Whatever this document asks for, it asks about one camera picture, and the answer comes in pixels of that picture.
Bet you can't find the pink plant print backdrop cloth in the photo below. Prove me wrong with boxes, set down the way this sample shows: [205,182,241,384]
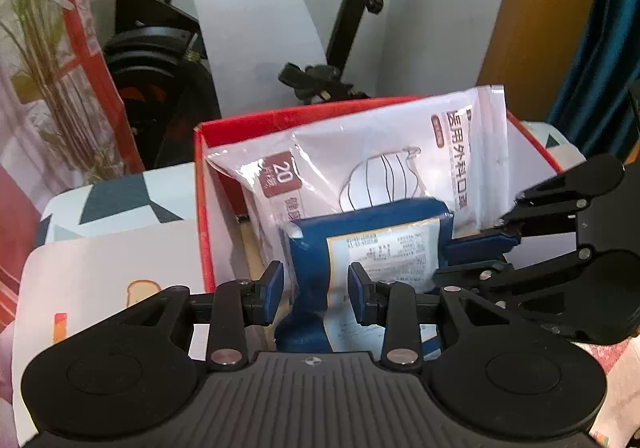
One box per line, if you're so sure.
[0,0,147,333]

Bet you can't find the wooden door panel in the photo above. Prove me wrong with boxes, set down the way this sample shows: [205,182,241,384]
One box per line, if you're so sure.
[477,0,608,121]

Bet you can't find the black exercise bike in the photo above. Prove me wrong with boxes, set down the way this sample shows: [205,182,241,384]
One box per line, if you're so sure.
[99,0,437,169]

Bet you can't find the blue wipes pack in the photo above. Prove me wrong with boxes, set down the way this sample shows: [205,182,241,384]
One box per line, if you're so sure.
[275,198,456,361]

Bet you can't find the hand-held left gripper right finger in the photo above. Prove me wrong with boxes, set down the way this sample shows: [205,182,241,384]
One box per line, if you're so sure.
[348,262,516,372]

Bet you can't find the white mask pack brown label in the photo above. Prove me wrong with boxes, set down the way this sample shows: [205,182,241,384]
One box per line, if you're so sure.
[205,138,307,273]

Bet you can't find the white face mask packet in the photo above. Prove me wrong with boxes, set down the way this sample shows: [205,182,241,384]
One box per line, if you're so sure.
[292,85,507,235]

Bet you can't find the red strawberry print box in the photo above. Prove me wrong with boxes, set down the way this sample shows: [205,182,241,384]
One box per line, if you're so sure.
[193,95,563,293]

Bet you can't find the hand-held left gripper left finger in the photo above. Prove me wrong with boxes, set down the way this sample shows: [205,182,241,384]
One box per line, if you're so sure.
[120,260,285,372]

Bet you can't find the teal curtain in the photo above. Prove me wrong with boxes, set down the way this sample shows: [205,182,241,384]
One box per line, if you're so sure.
[545,0,640,163]

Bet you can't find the white board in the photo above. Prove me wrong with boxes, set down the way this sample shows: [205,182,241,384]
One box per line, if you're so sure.
[176,0,328,121]

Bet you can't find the white cartoon print tablecloth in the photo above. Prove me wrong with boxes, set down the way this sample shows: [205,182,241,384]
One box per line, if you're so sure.
[17,220,640,448]

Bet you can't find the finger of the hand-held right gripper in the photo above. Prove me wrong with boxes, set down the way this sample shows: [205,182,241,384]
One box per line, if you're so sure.
[450,172,590,259]
[434,248,594,293]

